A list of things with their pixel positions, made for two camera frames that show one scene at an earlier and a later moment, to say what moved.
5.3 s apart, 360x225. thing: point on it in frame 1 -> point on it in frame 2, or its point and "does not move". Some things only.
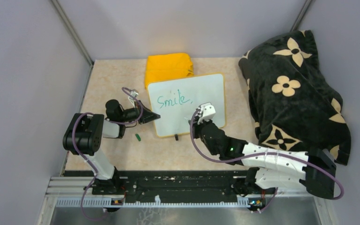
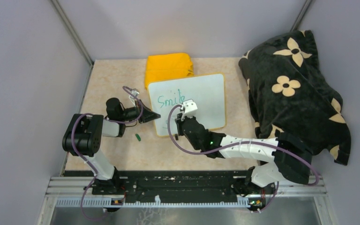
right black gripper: [195, 127] -> [180, 122]
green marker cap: [138, 137] does not move
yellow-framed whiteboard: [176, 100] does not move
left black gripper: [147, 115] does not move
